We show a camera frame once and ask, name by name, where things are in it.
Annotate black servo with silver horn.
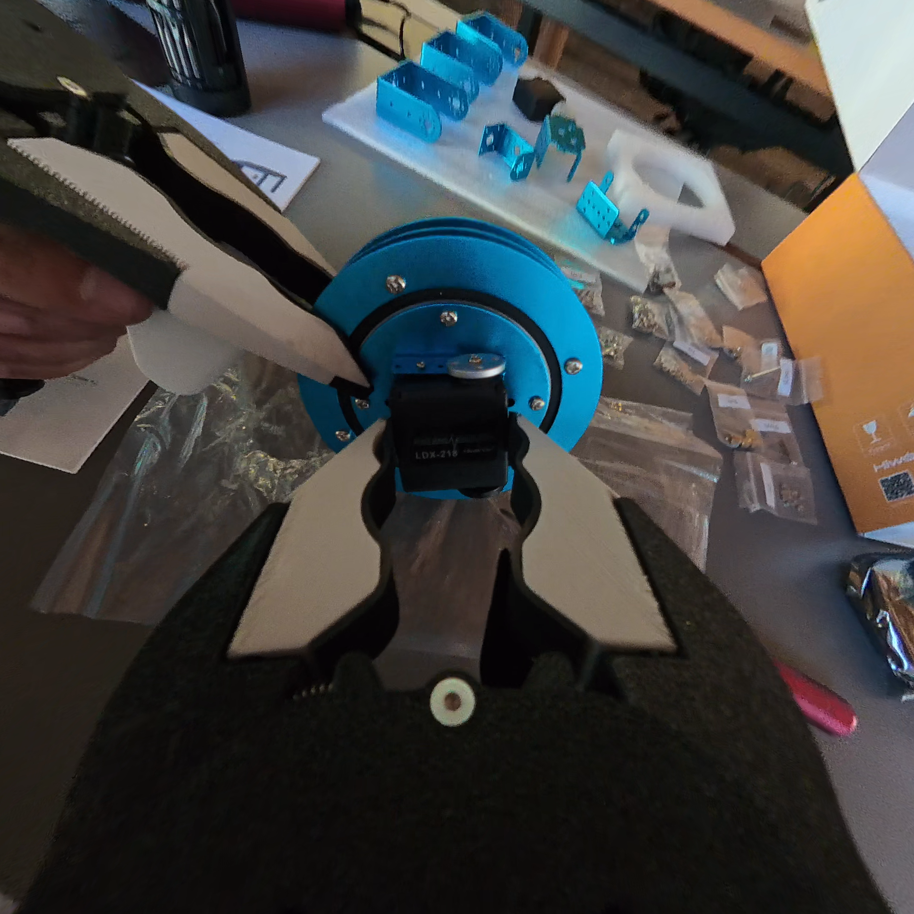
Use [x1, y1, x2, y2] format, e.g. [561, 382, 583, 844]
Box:
[387, 353, 514, 497]

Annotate dark grey desk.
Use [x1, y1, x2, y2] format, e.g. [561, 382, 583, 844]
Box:
[0, 14, 914, 914]

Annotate dark shiny parts bag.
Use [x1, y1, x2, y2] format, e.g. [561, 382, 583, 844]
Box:
[844, 553, 914, 704]

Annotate blue robot arm turntable base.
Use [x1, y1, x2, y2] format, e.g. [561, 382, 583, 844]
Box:
[296, 214, 604, 494]

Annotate large blue U bracket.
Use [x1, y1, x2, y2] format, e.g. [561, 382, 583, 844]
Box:
[456, 9, 531, 69]
[420, 30, 481, 101]
[376, 60, 470, 144]

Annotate group of small screw bags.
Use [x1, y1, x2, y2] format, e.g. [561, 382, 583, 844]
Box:
[557, 246, 822, 526]

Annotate magenta metal cylinder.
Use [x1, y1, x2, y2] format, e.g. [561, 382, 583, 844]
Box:
[230, 0, 351, 33]

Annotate small black box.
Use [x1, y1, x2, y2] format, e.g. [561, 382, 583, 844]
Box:
[512, 76, 566, 124]

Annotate large clear plastic bag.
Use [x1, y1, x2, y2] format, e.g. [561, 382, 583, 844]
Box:
[32, 357, 724, 622]

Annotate white foam sheet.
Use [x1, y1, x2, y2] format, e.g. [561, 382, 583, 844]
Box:
[321, 57, 736, 294]

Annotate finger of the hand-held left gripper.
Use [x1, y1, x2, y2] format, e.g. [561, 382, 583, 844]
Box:
[7, 139, 374, 390]
[153, 132, 337, 287]

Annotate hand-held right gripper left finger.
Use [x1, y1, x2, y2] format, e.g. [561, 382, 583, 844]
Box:
[226, 418, 395, 659]

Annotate orange cardboard box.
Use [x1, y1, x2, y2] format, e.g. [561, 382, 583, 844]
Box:
[760, 0, 914, 547]

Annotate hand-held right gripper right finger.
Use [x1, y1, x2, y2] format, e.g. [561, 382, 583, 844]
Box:
[508, 416, 678, 656]

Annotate black patterned bottle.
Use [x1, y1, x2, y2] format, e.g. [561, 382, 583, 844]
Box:
[146, 0, 252, 119]

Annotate person's left hand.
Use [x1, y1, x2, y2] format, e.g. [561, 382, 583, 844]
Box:
[0, 232, 154, 379]

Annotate pink screwdriver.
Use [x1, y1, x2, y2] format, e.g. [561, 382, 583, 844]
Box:
[775, 660, 859, 738]

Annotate small blue metal bracket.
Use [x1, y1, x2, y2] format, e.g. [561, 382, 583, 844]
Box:
[576, 171, 651, 247]
[477, 121, 536, 184]
[534, 114, 588, 183]

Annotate white foam cutout frame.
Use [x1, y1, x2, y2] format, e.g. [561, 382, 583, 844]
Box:
[606, 129, 736, 247]

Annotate white instruction sheet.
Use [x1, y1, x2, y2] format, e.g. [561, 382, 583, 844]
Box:
[0, 336, 157, 476]
[136, 82, 322, 213]

